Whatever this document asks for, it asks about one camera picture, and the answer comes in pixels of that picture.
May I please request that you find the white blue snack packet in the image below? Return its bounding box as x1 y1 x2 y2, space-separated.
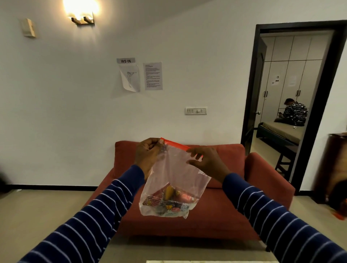
162 206 190 219

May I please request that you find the person's right forearm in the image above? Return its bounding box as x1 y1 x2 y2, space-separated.
222 173 347 263

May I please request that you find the white wardrobe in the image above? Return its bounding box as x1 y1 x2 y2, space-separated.
255 35 332 123

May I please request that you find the white paper with drawing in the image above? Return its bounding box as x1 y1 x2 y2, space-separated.
119 63 141 93

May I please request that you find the dark red snack packet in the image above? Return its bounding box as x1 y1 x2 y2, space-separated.
142 190 166 208

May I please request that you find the white printed text paper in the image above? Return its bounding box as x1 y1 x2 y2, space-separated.
143 62 163 91

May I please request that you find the black door frame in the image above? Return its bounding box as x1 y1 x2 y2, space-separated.
240 20 347 196

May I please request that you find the lit wall lamp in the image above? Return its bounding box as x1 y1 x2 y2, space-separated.
62 0 100 26

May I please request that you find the white wall switch panel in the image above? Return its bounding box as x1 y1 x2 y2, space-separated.
185 107 208 115

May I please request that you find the bright red snack packet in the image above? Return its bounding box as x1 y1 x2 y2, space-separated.
176 192 194 204

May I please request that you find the brown wooden cabinet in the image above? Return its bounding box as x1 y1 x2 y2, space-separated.
311 132 347 205

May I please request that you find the person's left forearm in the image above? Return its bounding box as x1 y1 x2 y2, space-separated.
18 165 146 263

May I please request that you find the clear zip bag red seal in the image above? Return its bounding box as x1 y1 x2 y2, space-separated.
138 137 212 219

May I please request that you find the red fabric sofa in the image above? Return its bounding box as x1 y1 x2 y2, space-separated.
83 140 296 242

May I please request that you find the beige wall box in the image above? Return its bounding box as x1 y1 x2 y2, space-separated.
21 18 36 38

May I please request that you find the dark rounded object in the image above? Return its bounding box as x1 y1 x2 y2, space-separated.
329 180 347 217

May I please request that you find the person's right hand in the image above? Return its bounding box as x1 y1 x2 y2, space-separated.
186 146 231 185

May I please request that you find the person's left hand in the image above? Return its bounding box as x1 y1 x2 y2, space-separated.
134 138 166 180

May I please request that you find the dark open door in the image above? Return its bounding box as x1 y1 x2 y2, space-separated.
244 37 268 155

